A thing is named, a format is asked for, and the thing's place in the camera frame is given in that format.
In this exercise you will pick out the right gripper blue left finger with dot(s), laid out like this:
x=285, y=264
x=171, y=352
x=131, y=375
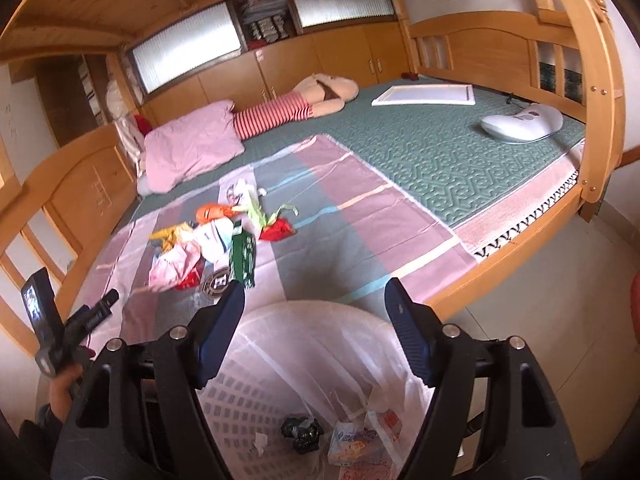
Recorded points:
x=216, y=331

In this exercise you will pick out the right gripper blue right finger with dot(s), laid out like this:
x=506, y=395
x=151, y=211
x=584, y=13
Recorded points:
x=412, y=327

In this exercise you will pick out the pink plastic bag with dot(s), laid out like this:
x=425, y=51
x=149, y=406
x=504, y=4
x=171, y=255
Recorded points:
x=179, y=268

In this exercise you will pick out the green snack wrapper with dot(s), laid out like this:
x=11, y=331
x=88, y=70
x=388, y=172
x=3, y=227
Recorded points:
x=242, y=256

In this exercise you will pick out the yellow snack wrapper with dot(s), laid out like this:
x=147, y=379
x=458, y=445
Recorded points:
x=168, y=238

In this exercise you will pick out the orange snack bag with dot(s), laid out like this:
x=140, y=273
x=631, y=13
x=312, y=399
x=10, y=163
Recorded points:
x=210, y=212

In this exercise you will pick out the red wrapper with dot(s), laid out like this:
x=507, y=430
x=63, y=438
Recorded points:
x=277, y=230

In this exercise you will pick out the black wrapper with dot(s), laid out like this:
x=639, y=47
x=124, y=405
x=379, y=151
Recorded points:
x=304, y=432

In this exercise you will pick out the white printed plastic bag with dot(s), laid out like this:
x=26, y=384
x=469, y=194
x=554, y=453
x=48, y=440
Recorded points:
x=239, y=189

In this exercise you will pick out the green leaf scrap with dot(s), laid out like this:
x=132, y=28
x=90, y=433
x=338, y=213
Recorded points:
x=258, y=218

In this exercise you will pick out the white trash bin with bag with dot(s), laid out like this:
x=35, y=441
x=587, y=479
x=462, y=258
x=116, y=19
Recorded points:
x=340, y=365

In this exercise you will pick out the person's left hand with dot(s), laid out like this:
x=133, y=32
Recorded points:
x=60, y=399

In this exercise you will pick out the pink plaid bed sheet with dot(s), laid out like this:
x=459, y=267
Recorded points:
x=311, y=222

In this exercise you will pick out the light blue pillow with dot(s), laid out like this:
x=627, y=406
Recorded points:
x=143, y=189

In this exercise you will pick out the green woven bed mat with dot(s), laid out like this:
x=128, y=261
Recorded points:
x=436, y=153

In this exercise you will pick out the pink pillow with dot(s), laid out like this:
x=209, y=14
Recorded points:
x=190, y=145

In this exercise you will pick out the white flat tray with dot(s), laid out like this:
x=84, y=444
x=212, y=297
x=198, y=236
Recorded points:
x=423, y=94

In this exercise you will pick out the white massager device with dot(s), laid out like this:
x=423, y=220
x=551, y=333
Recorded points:
x=533, y=123

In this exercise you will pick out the striped plush doll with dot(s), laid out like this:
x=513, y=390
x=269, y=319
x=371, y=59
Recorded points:
x=315, y=96

